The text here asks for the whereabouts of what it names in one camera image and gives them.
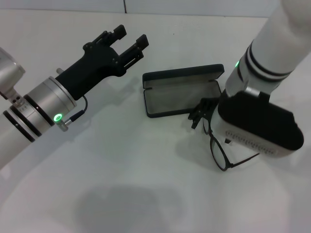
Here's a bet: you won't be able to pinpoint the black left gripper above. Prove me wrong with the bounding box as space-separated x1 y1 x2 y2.
55 24 149 101

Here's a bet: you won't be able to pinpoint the black glasses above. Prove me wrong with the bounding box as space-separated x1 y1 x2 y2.
201 116 260 172

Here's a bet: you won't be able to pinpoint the black glasses case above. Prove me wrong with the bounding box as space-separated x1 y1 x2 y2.
142 64 225 119

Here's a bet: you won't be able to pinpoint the silver right flange connector stub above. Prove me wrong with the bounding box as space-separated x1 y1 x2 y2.
244 86 260 98

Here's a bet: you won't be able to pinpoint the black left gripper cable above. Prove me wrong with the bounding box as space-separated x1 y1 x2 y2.
57 95 88 132

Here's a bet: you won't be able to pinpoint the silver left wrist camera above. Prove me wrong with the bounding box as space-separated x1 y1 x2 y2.
0 47 26 101

